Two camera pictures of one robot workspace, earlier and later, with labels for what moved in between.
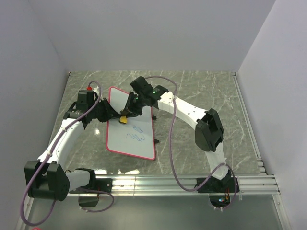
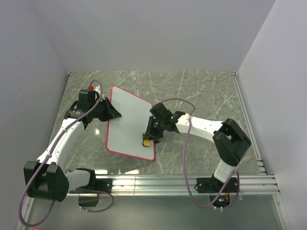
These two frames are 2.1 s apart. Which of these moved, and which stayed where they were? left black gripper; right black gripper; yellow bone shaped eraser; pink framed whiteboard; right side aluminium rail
Moved: yellow bone shaped eraser; right black gripper
Stayed: pink framed whiteboard; left black gripper; right side aluminium rail
